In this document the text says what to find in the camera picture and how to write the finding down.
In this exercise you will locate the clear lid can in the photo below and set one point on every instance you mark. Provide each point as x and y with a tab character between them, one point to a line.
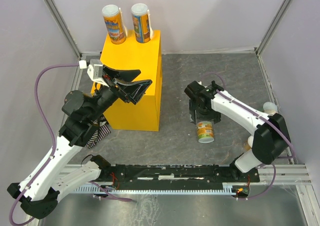
270	106

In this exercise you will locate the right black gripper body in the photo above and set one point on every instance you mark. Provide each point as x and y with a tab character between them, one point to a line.
202	115

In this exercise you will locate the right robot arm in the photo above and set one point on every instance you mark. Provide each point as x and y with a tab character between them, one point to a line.
269	132

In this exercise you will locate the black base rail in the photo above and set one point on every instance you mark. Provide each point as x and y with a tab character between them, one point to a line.
123	176

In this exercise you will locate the yellow shelf cabinet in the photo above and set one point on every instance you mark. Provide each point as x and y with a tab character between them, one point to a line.
147	57

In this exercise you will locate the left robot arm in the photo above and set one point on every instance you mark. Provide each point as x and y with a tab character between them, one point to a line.
43	189

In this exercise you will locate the blue orange can with spoon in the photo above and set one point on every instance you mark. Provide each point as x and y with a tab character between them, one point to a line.
142	23

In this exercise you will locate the striped black white cloth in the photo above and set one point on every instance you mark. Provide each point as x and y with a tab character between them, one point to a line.
102	132

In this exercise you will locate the orange can white lid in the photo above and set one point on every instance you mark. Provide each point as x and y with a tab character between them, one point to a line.
248	144

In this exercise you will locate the light blue cable duct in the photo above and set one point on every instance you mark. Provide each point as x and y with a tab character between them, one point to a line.
225	190

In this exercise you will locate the green label can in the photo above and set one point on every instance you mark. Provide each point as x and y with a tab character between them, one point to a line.
205	132

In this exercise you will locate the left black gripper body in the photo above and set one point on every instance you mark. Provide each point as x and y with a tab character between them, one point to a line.
112	84

